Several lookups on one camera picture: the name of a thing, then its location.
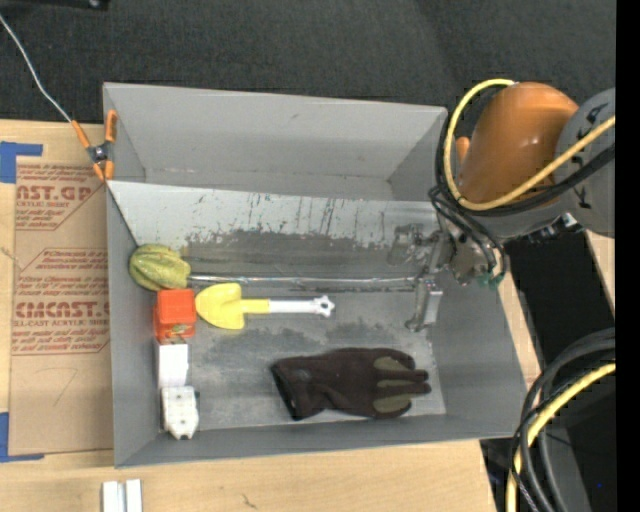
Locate orange cube block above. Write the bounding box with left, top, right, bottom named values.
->
left=152, top=288, right=198, bottom=345

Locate brown cardboard board red print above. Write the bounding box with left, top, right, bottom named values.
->
left=0, top=118, right=117, bottom=457

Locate dark brown glove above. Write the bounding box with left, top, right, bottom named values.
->
left=270, top=347, right=433, bottom=422

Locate grey metal bin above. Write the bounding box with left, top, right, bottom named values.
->
left=102, top=82, right=531, bottom=469

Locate white rectangular block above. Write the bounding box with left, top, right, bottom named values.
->
left=156, top=341, right=191, bottom=390

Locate yellow-green toy squash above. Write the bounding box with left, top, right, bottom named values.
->
left=128, top=243, right=193, bottom=292

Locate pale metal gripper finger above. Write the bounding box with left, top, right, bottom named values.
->
left=404, top=277, right=445, bottom=332
left=386, top=223, right=437, bottom=267

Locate yellow toy shovel white handle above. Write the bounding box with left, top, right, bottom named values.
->
left=193, top=282, right=337, bottom=331

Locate white plastic part with holes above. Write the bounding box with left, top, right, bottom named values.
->
left=159, top=385, right=201, bottom=442

